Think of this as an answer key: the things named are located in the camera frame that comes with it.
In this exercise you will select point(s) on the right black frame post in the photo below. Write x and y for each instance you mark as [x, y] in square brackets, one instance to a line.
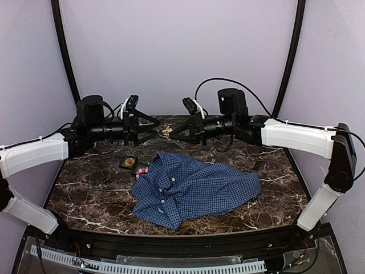
[294, 42]

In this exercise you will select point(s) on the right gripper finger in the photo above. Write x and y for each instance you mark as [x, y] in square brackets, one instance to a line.
[184, 138]
[185, 128]

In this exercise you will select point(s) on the black display frame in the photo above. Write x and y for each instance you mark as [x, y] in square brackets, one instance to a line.
[139, 167]
[121, 164]

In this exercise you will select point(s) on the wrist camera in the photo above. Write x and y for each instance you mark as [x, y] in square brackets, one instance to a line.
[128, 105]
[194, 108]

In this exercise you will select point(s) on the left black frame post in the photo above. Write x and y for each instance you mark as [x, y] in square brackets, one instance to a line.
[61, 37]

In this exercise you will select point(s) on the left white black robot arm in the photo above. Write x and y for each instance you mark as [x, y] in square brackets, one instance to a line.
[72, 140]

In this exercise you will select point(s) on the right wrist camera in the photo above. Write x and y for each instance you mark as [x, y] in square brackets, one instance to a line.
[194, 108]

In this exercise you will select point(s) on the small bronze ornate brooch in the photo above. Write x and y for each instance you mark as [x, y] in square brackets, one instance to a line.
[166, 131]

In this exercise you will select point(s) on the black aluminium front rail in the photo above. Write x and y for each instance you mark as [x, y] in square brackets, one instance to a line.
[267, 242]

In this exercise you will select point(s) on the left black display frame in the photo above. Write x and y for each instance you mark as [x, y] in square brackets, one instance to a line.
[121, 164]

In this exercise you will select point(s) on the gold round brooch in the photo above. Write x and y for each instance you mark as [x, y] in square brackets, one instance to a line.
[129, 162]

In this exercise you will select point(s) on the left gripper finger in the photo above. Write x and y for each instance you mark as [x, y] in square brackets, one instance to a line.
[143, 137]
[145, 120]

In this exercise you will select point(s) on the middle black display frame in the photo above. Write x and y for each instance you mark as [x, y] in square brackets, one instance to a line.
[139, 167]

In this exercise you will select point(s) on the white slotted cable duct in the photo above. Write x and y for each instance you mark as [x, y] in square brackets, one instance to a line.
[130, 264]

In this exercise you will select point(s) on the black frame post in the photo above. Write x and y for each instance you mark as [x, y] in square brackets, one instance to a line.
[61, 37]
[294, 42]

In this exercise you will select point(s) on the pink flower brooch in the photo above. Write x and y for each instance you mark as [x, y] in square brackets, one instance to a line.
[142, 171]

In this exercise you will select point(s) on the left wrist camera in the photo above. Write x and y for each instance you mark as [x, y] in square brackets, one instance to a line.
[128, 105]

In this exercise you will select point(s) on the blue checkered shirt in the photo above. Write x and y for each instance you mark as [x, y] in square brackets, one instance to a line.
[178, 188]

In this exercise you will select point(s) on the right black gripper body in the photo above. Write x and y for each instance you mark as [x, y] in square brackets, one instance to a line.
[199, 127]

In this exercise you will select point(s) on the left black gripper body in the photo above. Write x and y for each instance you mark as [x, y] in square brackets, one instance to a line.
[128, 126]

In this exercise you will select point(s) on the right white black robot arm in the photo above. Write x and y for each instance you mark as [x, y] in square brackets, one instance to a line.
[332, 143]

